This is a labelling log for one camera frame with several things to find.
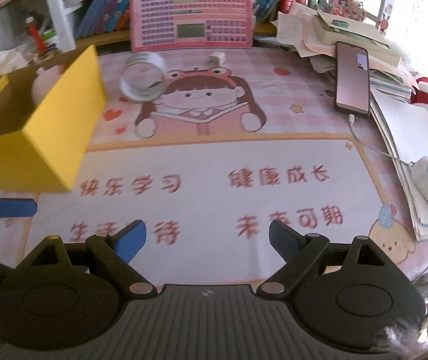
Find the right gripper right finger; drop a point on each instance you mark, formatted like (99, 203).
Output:
(301, 254)

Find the black smartphone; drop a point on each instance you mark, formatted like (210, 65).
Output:
(352, 88)

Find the clear tape roll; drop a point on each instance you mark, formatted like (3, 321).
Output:
(144, 77)

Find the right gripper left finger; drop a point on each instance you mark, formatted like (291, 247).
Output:
(109, 258)

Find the row of blue books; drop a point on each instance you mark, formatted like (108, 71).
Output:
(101, 16)

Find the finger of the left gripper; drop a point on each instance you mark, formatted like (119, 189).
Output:
(17, 207)

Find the white charger plug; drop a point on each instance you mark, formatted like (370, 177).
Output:
(217, 58)

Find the pink learning keyboard toy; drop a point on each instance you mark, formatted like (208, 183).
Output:
(190, 24)

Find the white bookshelf frame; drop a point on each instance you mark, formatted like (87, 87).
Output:
(67, 11)

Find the yellow cardboard box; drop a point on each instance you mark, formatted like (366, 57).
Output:
(42, 146)

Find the red glue bottle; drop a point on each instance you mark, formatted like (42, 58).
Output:
(33, 33)

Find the stack of papers and books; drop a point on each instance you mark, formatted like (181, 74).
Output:
(314, 35)

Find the pink cartoon desk mat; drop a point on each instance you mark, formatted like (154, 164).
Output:
(207, 187)

